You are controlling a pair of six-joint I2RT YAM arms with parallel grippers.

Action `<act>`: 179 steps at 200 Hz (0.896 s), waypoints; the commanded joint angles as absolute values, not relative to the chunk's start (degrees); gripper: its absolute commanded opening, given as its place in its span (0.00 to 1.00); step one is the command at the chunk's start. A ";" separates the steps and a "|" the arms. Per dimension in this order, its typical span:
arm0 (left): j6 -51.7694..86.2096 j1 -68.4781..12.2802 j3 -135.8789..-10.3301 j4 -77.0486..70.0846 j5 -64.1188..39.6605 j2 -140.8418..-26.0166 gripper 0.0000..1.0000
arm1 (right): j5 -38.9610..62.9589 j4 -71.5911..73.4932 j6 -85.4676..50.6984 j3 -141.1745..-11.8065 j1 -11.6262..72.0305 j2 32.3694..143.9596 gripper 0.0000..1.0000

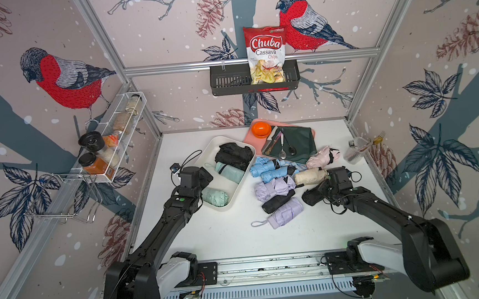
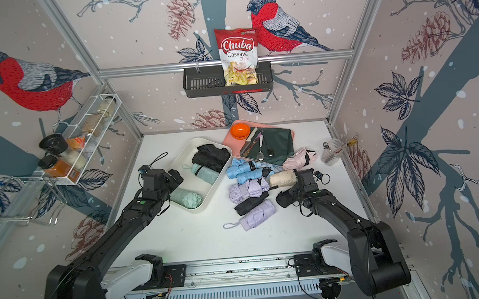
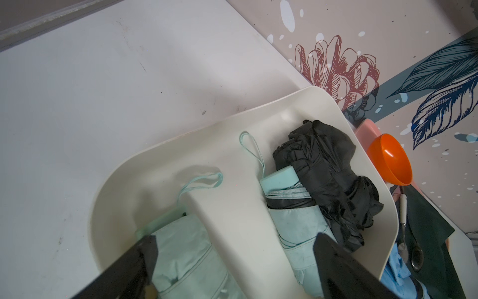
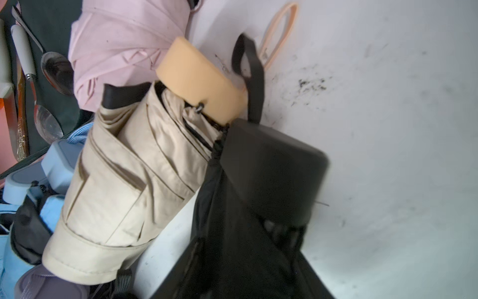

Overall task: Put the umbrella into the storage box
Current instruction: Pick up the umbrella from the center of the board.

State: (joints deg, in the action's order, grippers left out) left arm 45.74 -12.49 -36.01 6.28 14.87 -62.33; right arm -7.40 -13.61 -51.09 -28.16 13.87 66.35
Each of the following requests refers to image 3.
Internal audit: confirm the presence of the pink plastic tray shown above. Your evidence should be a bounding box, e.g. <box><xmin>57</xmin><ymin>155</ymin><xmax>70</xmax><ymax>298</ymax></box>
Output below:
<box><xmin>354</xmin><ymin>119</ymin><xmax>382</xmax><ymax>151</ymax></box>

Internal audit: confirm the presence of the dark green cloth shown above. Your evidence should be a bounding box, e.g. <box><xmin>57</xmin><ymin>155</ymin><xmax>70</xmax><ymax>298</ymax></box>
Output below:
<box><xmin>390</xmin><ymin>185</ymin><xmax>466</xmax><ymax>299</ymax></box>

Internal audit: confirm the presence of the orange plastic bowl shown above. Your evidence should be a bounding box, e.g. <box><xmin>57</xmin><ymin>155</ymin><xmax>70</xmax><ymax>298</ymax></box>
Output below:
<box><xmin>367</xmin><ymin>133</ymin><xmax>413</xmax><ymax>186</ymax></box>

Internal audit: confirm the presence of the mint green umbrella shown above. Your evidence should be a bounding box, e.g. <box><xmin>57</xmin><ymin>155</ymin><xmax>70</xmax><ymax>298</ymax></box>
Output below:
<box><xmin>239</xmin><ymin>132</ymin><xmax>336</xmax><ymax>298</ymax></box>
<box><xmin>135</xmin><ymin>198</ymin><xmax>246</xmax><ymax>299</ymax></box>

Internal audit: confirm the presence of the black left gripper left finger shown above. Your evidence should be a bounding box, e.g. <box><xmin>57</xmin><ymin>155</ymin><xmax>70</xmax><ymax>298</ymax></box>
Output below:
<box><xmin>74</xmin><ymin>235</ymin><xmax>158</xmax><ymax>299</ymax></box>

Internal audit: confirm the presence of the light blue folded umbrella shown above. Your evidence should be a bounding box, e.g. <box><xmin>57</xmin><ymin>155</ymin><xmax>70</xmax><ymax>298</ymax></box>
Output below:
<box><xmin>380</xmin><ymin>244</ymin><xmax>431</xmax><ymax>299</ymax></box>

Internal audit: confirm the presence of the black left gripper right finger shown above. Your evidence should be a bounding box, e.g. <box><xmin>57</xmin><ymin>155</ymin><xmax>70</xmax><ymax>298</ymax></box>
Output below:
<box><xmin>313</xmin><ymin>233</ymin><xmax>397</xmax><ymax>299</ymax></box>

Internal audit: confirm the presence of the metal spoon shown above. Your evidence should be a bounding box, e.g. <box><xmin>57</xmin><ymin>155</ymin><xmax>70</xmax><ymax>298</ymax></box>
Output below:
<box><xmin>397</xmin><ymin>186</ymin><xmax>409</xmax><ymax>263</ymax></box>

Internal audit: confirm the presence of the cream plastic storage box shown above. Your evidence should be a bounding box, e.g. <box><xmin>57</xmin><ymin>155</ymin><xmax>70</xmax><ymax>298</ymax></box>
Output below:
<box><xmin>88</xmin><ymin>85</ymin><xmax>400</xmax><ymax>299</ymax></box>

